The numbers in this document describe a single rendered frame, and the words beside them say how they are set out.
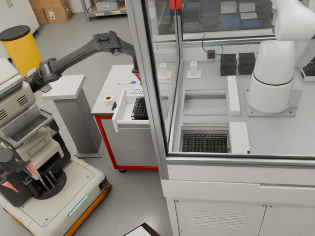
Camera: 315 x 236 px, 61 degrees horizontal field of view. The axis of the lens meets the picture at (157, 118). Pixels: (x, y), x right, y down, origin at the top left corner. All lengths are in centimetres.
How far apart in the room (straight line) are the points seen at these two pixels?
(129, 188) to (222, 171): 135
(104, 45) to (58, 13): 462
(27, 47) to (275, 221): 346
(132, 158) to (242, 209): 112
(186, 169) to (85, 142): 161
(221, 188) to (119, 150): 115
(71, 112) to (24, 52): 180
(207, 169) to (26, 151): 104
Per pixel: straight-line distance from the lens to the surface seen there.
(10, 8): 512
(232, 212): 145
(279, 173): 118
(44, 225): 211
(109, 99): 195
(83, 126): 246
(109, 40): 133
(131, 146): 213
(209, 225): 158
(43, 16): 602
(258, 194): 129
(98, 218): 231
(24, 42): 397
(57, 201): 217
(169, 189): 128
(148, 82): 84
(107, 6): 549
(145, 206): 226
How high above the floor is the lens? 194
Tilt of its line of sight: 42 degrees down
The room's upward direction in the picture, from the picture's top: 10 degrees counter-clockwise
